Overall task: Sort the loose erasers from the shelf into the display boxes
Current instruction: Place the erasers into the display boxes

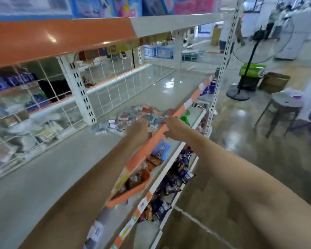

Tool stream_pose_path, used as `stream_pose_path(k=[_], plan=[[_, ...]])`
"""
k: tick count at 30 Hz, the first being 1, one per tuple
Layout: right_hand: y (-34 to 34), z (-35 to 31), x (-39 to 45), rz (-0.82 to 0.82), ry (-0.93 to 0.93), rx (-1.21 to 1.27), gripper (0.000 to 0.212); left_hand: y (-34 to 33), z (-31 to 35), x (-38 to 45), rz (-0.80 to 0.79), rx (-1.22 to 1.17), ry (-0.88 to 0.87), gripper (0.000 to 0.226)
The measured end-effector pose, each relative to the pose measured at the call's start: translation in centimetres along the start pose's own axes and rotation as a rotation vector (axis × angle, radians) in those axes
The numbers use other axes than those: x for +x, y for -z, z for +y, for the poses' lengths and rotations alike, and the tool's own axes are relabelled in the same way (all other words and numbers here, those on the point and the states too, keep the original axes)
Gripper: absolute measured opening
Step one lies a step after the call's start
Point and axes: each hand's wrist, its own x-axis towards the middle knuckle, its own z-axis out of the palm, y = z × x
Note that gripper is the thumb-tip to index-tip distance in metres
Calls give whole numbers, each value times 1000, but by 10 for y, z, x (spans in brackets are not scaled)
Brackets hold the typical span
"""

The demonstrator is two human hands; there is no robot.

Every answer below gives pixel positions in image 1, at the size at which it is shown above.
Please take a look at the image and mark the person's right forearm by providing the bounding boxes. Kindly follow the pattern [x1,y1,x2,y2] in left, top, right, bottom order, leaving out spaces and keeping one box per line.
[183,130,311,249]

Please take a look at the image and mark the person's right hand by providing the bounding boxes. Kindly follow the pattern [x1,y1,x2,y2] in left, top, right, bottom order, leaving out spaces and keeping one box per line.
[163,117,194,142]

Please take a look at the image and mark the row of dark snack packets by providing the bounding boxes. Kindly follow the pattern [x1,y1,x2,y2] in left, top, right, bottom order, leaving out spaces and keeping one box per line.
[137,145,198,223]

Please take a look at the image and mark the white standing appliance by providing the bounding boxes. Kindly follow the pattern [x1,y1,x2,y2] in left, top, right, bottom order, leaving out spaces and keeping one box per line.
[275,8,311,61]

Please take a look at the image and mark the grey round stool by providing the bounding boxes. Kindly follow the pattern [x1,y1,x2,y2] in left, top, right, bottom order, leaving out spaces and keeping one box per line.
[254,90,305,139]

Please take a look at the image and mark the row of blue packages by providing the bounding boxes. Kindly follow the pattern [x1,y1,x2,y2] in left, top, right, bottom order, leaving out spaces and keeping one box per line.
[0,0,172,24]

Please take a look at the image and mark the white wire grid panel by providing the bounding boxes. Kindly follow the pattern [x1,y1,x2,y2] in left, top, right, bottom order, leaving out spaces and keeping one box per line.
[0,34,198,179]

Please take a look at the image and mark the row of blue bottles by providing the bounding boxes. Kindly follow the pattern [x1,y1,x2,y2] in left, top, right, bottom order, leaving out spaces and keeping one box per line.
[0,70,50,109]

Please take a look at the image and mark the pile of white packets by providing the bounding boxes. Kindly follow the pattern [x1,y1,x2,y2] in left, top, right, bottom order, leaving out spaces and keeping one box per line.
[0,98,86,172]

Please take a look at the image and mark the person's left forearm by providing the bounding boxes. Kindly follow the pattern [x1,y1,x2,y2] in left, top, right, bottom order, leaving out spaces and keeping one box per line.
[18,137,148,249]

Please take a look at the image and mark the pink package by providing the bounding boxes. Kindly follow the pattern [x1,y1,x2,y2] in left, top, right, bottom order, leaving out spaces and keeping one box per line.
[171,0,221,15]

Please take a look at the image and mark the person's left hand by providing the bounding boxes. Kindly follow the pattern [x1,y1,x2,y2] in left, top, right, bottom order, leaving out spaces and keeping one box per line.
[123,119,152,150]

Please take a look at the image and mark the blue small snack packet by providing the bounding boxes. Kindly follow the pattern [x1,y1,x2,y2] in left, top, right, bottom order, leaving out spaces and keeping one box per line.
[153,141,172,162]

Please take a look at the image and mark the green packet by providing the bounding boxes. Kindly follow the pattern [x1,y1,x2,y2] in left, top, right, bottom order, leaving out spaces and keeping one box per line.
[179,112,191,127]

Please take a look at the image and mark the pile of mixed erasers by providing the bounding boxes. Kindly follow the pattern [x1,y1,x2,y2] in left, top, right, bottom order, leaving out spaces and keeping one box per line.
[91,104,172,135]

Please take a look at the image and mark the yellow price label strip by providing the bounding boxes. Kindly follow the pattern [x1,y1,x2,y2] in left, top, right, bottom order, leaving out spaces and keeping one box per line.
[110,166,133,197]

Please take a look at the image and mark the white orange metal shelf unit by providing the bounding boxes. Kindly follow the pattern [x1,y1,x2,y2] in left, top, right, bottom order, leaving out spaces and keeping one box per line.
[0,10,244,249]

